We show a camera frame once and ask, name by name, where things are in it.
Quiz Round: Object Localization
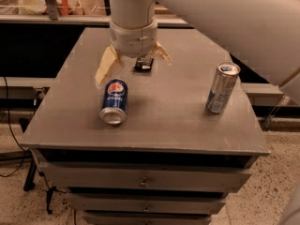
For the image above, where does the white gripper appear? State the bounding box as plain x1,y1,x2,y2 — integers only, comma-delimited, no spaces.
95,19,172,86

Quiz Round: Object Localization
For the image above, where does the blue pepsi can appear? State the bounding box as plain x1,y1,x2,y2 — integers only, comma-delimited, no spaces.
99,79,128,125

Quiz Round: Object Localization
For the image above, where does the grey metal shelf rail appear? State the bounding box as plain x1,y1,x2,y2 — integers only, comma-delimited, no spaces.
0,14,191,29

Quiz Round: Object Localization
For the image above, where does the silver energy drink can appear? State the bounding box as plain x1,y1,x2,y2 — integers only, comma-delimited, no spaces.
207,62,240,113

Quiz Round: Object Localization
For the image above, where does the orange white plastic bag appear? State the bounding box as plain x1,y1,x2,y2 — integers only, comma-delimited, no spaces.
20,0,84,15

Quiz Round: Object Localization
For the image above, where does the black snack bar wrapper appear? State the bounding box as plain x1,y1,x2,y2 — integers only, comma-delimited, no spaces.
134,56,154,71

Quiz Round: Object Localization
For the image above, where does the black stand leg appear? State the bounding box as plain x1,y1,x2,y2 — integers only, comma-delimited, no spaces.
23,160,37,191

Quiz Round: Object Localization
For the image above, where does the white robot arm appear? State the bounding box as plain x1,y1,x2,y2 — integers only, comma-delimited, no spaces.
95,0,300,103

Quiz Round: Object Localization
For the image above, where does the drawer brass knob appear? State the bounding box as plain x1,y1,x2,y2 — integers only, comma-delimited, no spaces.
142,205,150,213
140,177,149,188

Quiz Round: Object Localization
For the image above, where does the black floor cable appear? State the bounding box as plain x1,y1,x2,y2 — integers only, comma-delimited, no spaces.
0,76,31,178

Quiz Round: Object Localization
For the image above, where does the top drawer brass knob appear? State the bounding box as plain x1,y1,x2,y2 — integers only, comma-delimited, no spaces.
140,177,149,188

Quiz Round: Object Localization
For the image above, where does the grey drawer cabinet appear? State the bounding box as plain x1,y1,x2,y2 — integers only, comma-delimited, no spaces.
22,28,269,225

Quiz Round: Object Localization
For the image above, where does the middle drawer brass knob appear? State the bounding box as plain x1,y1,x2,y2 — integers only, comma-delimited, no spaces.
142,205,150,213

